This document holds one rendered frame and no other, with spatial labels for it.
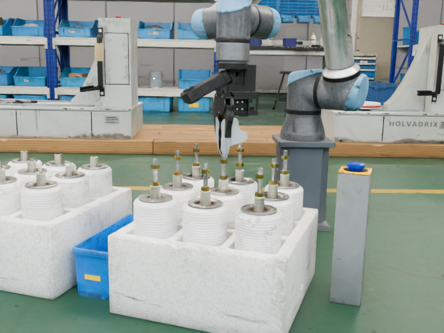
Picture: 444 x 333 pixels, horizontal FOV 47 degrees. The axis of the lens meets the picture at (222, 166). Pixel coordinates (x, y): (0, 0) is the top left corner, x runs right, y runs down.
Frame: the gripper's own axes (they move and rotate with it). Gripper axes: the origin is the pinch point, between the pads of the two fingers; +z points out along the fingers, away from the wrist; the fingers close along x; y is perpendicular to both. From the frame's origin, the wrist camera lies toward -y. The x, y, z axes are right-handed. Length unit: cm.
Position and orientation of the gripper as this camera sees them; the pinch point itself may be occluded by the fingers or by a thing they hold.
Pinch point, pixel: (221, 151)
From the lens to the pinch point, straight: 118.0
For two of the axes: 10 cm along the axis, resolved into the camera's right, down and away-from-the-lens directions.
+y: 9.4, -0.4, 3.3
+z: -0.2, 9.8, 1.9
